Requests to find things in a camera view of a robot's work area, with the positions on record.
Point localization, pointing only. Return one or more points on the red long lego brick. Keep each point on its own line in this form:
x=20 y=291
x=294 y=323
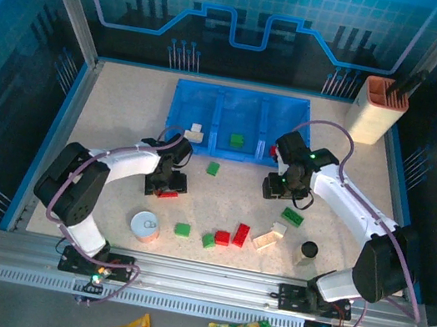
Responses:
x=241 y=234
x=167 y=194

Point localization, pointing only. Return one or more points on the white long lego brick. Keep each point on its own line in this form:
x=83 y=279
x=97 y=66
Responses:
x=264 y=241
x=194 y=137

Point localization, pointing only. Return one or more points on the green long lego brick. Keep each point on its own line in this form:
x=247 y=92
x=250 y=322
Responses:
x=292 y=216

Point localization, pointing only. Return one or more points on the green square lego brick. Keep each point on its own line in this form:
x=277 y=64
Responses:
x=237 y=140
x=212 y=168
x=182 y=229
x=208 y=240

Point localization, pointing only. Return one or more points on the red square lego brick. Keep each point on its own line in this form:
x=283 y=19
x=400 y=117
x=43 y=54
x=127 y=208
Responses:
x=222 y=238

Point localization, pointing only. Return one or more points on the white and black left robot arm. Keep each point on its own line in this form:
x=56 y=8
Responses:
x=130 y=160

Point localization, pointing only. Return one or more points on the tin can with pull tab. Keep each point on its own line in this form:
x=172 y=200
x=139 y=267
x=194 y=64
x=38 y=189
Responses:
x=145 y=227

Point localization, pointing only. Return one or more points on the blue three-compartment bin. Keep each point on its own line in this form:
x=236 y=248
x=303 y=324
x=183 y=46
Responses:
x=195 y=104

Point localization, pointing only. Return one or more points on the jar with black lid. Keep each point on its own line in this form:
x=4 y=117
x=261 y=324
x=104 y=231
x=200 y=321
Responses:
x=307 y=253

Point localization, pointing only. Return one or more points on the beige utensil holder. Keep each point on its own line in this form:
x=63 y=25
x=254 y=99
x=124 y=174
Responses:
x=372 y=118

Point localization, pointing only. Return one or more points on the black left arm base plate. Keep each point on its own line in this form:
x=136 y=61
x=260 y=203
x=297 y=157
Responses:
x=121 y=260

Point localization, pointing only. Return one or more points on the aluminium front rail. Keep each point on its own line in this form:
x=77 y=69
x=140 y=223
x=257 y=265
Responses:
x=202 y=279

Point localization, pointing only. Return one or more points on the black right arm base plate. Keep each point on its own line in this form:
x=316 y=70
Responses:
x=290 y=297

